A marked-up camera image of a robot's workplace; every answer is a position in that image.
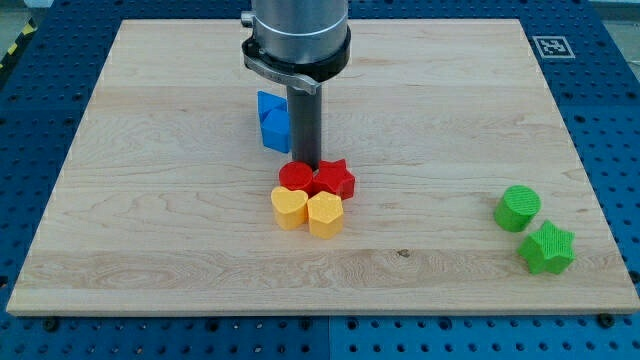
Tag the blue block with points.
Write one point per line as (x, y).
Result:
(274, 121)

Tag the yellow pentagon block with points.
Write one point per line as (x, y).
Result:
(325, 215)

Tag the green cylinder block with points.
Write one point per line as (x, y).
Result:
(516, 208)

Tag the green star block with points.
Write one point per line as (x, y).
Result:
(548, 249)

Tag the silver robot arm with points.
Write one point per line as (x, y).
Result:
(298, 31)

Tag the white fiducial marker tag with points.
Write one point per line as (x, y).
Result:
(553, 47)

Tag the red star block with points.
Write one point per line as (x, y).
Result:
(335, 178)

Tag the wooden board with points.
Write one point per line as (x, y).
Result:
(162, 207)

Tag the red cylinder block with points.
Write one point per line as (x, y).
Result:
(296, 175)

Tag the yellow heart block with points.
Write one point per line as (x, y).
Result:
(289, 207)

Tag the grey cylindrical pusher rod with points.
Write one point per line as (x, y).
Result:
(305, 115)

